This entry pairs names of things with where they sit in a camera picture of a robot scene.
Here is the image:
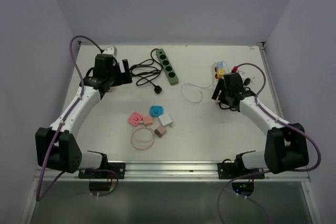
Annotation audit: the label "pink plug adapter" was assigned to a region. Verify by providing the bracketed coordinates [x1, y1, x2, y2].
[128, 112, 143, 127]

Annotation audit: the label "green power strip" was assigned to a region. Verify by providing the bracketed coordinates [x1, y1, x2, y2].
[155, 49, 179, 86]

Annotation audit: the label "blue plug adapter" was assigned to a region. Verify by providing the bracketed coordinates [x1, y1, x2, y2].
[149, 105, 164, 117]

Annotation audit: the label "salmon usb charger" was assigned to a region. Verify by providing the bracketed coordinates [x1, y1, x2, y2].
[142, 115, 153, 126]

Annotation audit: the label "beige cube socket adapter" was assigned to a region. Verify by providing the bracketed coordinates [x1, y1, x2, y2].
[158, 113, 173, 127]

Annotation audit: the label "beige dual usb charger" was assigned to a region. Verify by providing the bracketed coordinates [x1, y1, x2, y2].
[154, 125, 166, 138]

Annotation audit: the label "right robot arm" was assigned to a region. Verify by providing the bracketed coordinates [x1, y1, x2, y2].
[212, 73, 309, 178]

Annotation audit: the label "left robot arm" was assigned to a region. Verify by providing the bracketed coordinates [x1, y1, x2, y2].
[35, 54, 132, 178]

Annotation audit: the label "cream power strip red sockets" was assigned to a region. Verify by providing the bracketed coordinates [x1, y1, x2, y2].
[212, 61, 228, 91]

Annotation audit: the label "yellow usb charger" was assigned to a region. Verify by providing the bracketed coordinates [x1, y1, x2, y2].
[216, 69, 225, 80]

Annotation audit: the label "black cord of cream strip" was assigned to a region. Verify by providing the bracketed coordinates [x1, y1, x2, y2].
[217, 77, 257, 111]

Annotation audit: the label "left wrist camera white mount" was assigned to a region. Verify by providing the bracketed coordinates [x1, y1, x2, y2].
[102, 46, 117, 57]

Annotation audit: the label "light blue thin cable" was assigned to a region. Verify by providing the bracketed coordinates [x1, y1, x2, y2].
[180, 60, 232, 104]

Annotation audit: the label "black power strip cord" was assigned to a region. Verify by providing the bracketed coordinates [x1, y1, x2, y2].
[130, 48, 164, 95]

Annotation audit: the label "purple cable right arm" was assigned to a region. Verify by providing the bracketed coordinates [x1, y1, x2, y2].
[216, 62, 322, 224]

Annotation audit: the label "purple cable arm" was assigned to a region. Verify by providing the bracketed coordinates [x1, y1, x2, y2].
[216, 62, 322, 224]
[35, 35, 119, 202]

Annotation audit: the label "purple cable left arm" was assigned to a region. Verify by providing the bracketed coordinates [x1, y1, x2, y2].
[35, 35, 119, 202]

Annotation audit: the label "pink usb cable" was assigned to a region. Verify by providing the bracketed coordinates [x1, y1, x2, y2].
[130, 126, 157, 151]

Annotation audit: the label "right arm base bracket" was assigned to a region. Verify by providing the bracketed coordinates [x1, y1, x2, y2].
[217, 159, 265, 179]

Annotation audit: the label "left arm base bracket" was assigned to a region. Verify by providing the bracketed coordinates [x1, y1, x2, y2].
[78, 162, 126, 179]

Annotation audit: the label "aluminium front rail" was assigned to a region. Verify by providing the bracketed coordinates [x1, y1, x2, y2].
[44, 161, 310, 182]

